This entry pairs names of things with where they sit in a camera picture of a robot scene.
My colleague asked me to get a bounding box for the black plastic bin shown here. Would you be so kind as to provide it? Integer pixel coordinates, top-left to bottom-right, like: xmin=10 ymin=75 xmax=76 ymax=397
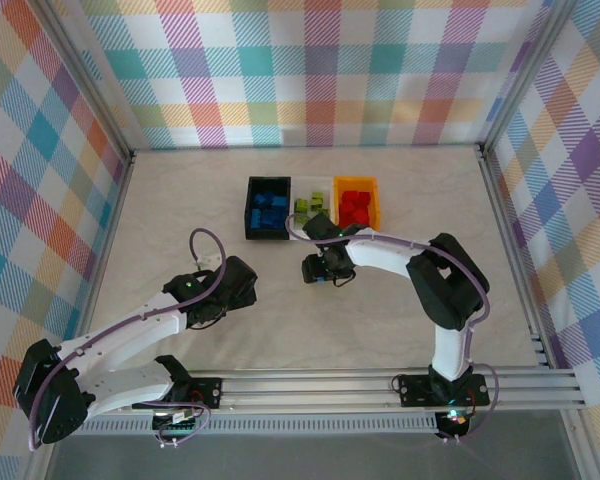
xmin=243 ymin=174 xmax=294 ymax=242

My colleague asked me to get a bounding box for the white plastic bin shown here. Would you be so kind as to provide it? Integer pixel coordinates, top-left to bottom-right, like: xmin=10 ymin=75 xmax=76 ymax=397
xmin=287 ymin=175 xmax=339 ymax=242

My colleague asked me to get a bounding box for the yellow plastic bin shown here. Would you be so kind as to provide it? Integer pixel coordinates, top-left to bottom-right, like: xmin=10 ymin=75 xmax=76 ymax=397
xmin=332 ymin=174 xmax=384 ymax=232

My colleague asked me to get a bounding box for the left gripper thin black wire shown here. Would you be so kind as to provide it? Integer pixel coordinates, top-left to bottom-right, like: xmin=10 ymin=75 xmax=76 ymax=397
xmin=187 ymin=312 xmax=231 ymax=332

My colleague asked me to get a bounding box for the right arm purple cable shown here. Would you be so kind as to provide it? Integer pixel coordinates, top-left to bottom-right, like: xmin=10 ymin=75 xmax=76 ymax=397
xmin=284 ymin=212 xmax=501 ymax=444

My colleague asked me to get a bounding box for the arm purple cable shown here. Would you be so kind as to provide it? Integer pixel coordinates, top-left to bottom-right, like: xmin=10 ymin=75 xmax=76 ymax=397
xmin=284 ymin=212 xmax=501 ymax=444
xmin=27 ymin=228 xmax=226 ymax=451

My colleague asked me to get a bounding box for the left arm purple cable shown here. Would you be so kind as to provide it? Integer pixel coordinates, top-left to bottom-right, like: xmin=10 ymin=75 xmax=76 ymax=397
xmin=27 ymin=228 xmax=226 ymax=451

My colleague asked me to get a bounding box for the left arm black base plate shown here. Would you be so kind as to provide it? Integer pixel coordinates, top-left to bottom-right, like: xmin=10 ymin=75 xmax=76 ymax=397
xmin=132 ymin=377 xmax=224 ymax=411

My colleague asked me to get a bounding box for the aluminium frame side rail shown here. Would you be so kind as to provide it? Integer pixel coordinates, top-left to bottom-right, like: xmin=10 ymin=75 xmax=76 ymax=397
xmin=67 ymin=148 xmax=139 ymax=376
xmin=477 ymin=144 xmax=556 ymax=371

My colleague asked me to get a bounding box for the wide aluminium base rail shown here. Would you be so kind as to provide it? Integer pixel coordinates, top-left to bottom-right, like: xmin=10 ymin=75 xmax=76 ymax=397
xmin=34 ymin=367 xmax=587 ymax=417

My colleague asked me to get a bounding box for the grey slotted cable duct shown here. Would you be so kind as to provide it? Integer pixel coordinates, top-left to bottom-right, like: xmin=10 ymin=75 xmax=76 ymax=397
xmin=58 ymin=417 xmax=440 ymax=437

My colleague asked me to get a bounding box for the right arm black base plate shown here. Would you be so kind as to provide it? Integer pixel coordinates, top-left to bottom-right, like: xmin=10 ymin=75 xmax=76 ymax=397
xmin=397 ymin=373 xmax=491 ymax=407

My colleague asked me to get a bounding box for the aluminium frame post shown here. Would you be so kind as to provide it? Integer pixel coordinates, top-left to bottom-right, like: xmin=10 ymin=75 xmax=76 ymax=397
xmin=479 ymin=0 xmax=581 ymax=156
xmin=38 ymin=0 xmax=137 ymax=160

